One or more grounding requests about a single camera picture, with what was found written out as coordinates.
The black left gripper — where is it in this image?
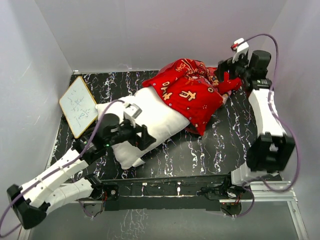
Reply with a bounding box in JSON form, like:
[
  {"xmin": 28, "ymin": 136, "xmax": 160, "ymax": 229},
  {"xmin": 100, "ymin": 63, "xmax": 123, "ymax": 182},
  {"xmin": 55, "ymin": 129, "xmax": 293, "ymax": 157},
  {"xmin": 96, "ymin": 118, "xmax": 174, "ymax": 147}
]
[{"xmin": 105, "ymin": 117, "xmax": 156, "ymax": 150}]

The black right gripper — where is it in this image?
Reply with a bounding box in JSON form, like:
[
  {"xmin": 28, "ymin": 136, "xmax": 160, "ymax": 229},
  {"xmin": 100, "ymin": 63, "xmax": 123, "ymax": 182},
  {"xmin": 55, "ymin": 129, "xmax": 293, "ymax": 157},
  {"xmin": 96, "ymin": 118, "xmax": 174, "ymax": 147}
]
[{"xmin": 212, "ymin": 52, "xmax": 251, "ymax": 84}]

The white pillow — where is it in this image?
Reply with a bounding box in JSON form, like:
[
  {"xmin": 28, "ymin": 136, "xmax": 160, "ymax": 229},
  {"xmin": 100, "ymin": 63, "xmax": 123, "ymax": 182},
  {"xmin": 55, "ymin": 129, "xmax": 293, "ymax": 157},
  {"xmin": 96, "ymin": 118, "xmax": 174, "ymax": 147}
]
[{"xmin": 112, "ymin": 87, "xmax": 190, "ymax": 170}]

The red patterned pillowcase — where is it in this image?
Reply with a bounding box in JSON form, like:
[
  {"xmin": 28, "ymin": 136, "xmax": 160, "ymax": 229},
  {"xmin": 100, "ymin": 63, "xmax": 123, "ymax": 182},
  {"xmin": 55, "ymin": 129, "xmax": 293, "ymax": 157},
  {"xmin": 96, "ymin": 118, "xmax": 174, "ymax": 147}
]
[{"xmin": 142, "ymin": 58, "xmax": 242, "ymax": 136}]

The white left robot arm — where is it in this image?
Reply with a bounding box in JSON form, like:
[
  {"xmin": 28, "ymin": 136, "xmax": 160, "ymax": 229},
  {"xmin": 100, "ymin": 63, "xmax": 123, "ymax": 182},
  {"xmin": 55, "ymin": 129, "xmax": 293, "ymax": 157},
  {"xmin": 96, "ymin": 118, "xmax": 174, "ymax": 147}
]
[{"xmin": 6, "ymin": 113, "xmax": 156, "ymax": 230}]

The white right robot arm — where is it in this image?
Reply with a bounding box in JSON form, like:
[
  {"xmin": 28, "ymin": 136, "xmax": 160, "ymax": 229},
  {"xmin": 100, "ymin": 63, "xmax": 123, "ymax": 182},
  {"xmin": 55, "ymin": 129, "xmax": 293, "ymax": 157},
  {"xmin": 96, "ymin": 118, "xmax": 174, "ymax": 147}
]
[{"xmin": 215, "ymin": 49, "xmax": 296, "ymax": 199}]

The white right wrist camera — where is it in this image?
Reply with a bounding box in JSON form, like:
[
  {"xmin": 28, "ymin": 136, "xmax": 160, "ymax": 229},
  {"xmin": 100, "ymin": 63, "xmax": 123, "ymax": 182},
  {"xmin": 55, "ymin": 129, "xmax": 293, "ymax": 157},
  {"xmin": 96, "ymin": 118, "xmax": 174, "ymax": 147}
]
[{"xmin": 230, "ymin": 38, "xmax": 249, "ymax": 63}]

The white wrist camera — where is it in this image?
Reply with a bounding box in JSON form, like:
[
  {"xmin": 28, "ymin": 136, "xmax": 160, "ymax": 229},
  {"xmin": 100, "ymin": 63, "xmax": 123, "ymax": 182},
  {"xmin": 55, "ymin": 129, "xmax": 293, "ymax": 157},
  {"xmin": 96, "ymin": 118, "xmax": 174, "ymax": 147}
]
[
  {"xmin": 230, "ymin": 38, "xmax": 249, "ymax": 63},
  {"xmin": 123, "ymin": 102, "xmax": 142, "ymax": 128}
]

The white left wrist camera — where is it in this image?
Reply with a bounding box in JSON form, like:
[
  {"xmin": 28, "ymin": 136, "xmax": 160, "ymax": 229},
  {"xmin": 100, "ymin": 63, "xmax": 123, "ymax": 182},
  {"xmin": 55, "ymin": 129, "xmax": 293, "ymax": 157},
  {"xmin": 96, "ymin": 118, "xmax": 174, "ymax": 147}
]
[{"xmin": 123, "ymin": 102, "xmax": 142, "ymax": 128}]

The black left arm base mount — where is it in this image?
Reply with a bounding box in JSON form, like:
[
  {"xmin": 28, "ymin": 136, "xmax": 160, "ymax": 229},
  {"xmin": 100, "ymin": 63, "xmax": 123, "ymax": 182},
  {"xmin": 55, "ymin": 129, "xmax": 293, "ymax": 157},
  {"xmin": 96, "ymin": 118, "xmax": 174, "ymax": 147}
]
[{"xmin": 102, "ymin": 184, "xmax": 119, "ymax": 203}]

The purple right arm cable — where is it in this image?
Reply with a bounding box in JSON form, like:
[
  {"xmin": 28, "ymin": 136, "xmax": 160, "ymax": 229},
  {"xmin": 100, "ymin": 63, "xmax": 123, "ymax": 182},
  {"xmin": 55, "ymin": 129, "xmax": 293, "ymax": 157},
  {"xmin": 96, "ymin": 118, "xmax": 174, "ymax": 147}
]
[{"xmin": 239, "ymin": 33, "xmax": 302, "ymax": 217}]

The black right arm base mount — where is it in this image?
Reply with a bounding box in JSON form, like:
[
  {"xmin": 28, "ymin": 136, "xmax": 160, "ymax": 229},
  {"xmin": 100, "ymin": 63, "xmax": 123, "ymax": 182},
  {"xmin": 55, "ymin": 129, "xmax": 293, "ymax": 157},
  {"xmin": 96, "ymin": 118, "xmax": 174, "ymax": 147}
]
[{"xmin": 196, "ymin": 183, "xmax": 252, "ymax": 202}]

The aluminium frame rail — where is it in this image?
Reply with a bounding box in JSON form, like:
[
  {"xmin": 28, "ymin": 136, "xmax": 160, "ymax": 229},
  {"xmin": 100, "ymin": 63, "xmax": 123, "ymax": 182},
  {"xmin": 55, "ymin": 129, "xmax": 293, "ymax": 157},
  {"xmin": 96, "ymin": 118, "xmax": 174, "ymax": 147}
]
[{"xmin": 238, "ymin": 66, "xmax": 310, "ymax": 240}]

